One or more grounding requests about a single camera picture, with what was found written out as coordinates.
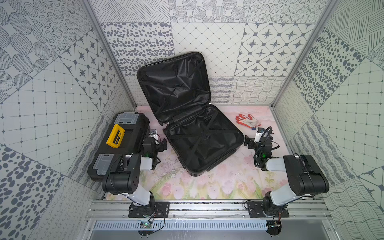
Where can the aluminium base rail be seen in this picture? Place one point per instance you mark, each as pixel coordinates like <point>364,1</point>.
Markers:
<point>212,210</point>

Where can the red and white work glove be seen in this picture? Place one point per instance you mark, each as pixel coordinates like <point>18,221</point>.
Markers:
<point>248,121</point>

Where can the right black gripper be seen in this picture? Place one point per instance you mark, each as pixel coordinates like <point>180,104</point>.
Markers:
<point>251,142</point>

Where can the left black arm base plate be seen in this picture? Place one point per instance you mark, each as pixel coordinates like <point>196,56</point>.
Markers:
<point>156,209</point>

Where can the floral pink table mat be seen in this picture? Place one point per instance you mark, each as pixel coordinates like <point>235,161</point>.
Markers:
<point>234,178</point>

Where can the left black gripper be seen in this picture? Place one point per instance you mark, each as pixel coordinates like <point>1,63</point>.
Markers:
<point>162,144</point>

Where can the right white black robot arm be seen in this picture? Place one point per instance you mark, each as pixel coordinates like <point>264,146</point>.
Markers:
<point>305,178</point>

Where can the black toolbox with yellow handle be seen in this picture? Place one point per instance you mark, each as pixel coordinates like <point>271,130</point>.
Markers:
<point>136,126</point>

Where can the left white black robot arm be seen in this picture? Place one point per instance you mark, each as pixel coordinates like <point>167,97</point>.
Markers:
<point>123,177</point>

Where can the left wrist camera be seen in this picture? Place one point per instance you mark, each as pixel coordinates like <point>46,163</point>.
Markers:
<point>154,134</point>

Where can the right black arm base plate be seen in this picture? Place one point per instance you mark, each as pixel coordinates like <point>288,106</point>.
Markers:
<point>257,209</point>

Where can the black hard-shell suitcase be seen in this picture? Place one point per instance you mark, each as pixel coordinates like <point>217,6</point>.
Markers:
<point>179,95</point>

